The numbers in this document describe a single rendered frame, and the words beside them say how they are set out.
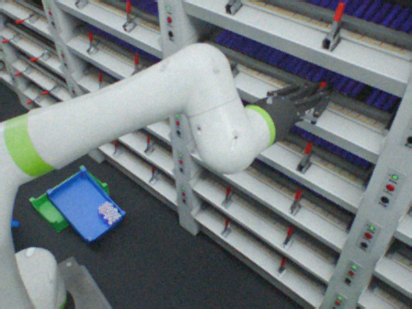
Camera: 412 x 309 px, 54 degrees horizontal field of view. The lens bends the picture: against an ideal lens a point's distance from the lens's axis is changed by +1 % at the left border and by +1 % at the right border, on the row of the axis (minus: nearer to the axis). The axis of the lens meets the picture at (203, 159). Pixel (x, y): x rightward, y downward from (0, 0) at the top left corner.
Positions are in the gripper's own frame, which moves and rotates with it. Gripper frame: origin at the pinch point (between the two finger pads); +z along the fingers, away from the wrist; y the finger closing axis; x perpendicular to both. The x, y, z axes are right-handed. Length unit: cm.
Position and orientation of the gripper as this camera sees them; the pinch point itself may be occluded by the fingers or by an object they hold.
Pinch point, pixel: (320, 90)
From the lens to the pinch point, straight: 99.9
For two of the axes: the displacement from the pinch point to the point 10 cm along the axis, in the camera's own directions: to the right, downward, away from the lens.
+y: 7.4, 4.6, -4.9
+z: 6.7, -3.9, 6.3
